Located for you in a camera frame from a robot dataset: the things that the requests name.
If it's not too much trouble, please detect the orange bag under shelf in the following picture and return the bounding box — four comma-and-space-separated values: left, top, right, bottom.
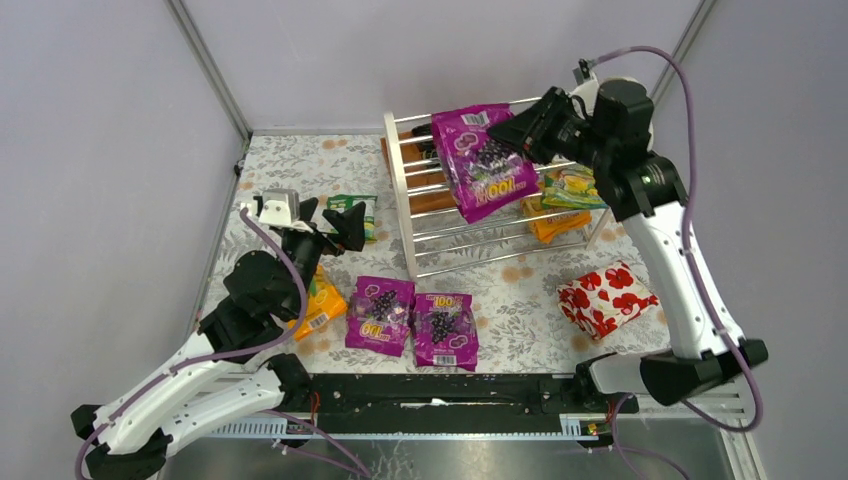
521, 197, 592, 244

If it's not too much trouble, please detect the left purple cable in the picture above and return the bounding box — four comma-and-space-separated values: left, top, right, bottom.
74, 208, 310, 480

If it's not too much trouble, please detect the green yellow bag on shelf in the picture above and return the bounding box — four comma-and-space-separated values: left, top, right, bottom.
541, 164, 607, 210

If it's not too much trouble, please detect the green candy bag on table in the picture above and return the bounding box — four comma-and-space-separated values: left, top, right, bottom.
326, 194, 378, 242

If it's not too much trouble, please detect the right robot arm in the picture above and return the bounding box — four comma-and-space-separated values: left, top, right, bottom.
488, 78, 769, 406

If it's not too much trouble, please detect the purple candy bag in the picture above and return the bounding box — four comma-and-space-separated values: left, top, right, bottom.
345, 276, 415, 357
430, 103, 539, 224
412, 293, 479, 372

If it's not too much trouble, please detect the white metal shelf rack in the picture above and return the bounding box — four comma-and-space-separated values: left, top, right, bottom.
383, 111, 614, 281

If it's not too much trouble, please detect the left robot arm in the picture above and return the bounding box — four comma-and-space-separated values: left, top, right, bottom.
71, 190, 366, 479

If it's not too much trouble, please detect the red white floral bag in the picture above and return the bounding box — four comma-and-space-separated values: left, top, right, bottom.
556, 260, 660, 340

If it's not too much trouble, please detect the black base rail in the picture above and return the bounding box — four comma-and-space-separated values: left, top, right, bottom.
267, 354, 639, 437

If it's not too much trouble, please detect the rolled green yellow sock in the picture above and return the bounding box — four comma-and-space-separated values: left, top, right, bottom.
420, 149, 439, 168

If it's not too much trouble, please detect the orange wooden divider tray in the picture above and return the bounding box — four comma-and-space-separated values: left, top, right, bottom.
381, 125, 459, 214

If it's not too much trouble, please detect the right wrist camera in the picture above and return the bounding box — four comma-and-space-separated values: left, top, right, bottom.
570, 59, 599, 106

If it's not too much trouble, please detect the orange mango candy bag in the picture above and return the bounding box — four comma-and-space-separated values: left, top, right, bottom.
293, 265, 348, 342

